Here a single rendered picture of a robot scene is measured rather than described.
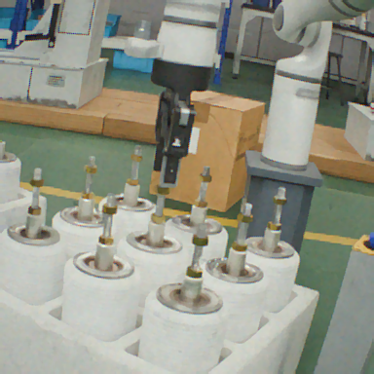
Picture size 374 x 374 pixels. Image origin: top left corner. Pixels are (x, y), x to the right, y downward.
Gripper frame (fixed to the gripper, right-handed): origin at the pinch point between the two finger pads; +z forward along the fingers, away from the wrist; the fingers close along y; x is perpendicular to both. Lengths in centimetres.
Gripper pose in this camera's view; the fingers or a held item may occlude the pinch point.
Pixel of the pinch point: (165, 168)
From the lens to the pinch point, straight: 85.4
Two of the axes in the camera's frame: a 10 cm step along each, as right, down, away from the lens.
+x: -9.7, -1.1, -2.0
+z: -1.6, 9.5, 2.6
